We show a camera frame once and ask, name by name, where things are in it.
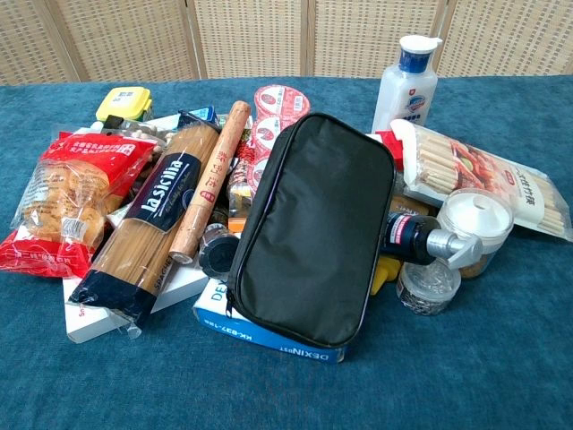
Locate white bottle blue cap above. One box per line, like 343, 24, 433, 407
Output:
371, 34, 444, 134

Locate bamboo chopsticks pack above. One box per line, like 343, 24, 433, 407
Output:
388, 118, 573, 244

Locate Lasicilia spaghetti pack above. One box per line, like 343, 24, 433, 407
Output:
68, 122, 221, 331

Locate black zippered fabric pouch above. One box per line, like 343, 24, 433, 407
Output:
225, 111, 398, 349

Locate small snack packet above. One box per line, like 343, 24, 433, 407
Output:
226, 157, 254, 215

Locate wrapped wooden rolling pin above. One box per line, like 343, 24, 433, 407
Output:
168, 100, 252, 266

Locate yellow plastic object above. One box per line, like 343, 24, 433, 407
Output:
370, 256, 402, 296

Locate red yogurt cup multipack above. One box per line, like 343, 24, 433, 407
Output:
248, 84, 312, 192

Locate brown gold labelled jar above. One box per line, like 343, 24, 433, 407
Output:
388, 194, 439, 219

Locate red cardboard box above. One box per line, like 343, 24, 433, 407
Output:
372, 129, 406, 172

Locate blue white Dexin box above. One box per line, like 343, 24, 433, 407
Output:
192, 276, 348, 365

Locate dark pump bottle silver nozzle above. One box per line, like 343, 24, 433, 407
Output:
380, 211, 485, 271

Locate blue milk carton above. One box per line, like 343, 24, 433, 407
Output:
177, 105, 221, 130

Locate clear round tub metal pins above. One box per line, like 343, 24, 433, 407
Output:
395, 258, 463, 317

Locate clear bag of nuts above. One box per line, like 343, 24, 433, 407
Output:
101, 116, 180, 180

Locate woven rattan folding screen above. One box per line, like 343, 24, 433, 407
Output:
0, 0, 573, 86

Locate clear jar white lid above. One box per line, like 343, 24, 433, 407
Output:
435, 187, 516, 280

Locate yellow lidded plastic container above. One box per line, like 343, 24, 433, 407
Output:
95, 86, 154, 123

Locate red biscuit bag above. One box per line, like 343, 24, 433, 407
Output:
0, 128, 158, 280

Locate flat white cardboard box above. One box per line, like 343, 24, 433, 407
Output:
62, 262, 210, 345

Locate teal velvet table cloth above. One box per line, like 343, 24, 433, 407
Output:
0, 73, 573, 430

